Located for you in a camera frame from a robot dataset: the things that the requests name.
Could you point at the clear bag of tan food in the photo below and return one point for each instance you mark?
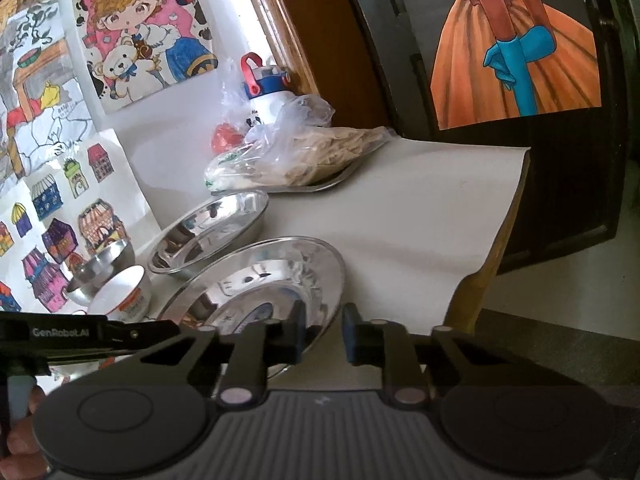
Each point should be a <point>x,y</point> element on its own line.
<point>320,152</point>

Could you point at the steel plate with blue sticker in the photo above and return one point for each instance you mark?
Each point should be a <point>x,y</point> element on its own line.
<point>240,285</point>

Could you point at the white bowl with red rim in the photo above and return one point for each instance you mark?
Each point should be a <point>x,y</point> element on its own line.
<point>122,295</point>

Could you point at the wooden door frame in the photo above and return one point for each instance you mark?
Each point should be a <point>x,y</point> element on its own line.
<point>285,20</point>

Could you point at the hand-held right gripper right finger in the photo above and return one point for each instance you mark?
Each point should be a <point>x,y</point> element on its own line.
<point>351,335</point>

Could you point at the cartoon child wall poster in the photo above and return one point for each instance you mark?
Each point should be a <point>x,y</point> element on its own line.
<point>145,30</point>

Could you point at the white bottle with blue lid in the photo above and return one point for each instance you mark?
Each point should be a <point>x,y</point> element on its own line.
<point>265,92</point>

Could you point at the coloured houses drawing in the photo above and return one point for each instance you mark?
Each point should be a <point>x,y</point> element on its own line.
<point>65,220</point>

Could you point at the clear bag of white noodles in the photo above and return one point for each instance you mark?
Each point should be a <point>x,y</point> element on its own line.
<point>230,172</point>

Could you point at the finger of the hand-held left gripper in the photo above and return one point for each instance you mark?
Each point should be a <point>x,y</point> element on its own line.
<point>145,332</point>

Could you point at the steel bowl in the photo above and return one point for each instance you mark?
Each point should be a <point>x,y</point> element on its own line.
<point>102,270</point>

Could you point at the red round item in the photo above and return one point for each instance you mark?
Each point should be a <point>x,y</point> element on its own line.
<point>225,139</point>

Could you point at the steel tray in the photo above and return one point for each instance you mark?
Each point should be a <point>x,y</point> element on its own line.
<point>340,177</point>

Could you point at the orange dress wall poster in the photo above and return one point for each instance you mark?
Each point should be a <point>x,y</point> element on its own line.
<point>505,35</point>

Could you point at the person's left hand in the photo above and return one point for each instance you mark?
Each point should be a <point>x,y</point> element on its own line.
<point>22,440</point>

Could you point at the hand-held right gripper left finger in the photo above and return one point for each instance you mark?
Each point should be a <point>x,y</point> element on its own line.
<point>298,332</point>

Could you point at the coloured scene wall poster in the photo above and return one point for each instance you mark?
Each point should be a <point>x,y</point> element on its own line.
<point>35,85</point>

